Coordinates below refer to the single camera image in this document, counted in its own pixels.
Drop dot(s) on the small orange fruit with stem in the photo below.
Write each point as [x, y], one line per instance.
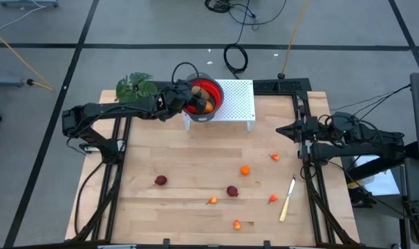
[213, 200]
[273, 198]
[275, 157]
[237, 224]

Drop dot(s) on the black aluminium table frame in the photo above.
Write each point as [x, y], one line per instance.
[128, 129]

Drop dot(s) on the red grey collapsible colander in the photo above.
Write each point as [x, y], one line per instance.
[214, 88]

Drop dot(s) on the white perforated metal riser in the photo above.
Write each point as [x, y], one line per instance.
[237, 100]

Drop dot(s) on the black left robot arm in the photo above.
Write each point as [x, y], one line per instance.
[109, 108]

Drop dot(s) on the silver frame plate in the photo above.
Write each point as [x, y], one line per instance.
[304, 247]
[116, 247]

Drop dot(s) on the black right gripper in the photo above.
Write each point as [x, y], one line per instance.
[308, 129]

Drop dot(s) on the black perforated plate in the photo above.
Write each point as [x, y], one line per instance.
[282, 85]

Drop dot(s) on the small black table clamp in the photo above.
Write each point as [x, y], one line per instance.
[267, 243]
[166, 242]

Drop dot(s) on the orange mandarin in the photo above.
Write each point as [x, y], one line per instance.
[245, 170]

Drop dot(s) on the grey cart base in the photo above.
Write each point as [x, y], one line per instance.
[26, 2]
[5, 81]

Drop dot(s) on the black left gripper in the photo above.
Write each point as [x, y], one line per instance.
[175, 100]

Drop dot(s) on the white blue bin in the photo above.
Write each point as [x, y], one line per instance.
[382, 183]

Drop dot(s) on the potted green leafy plant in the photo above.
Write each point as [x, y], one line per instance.
[137, 86]

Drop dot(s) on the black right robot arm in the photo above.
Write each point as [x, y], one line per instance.
[368, 150]

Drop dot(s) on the orange red mango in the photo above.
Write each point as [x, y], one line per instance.
[209, 107]

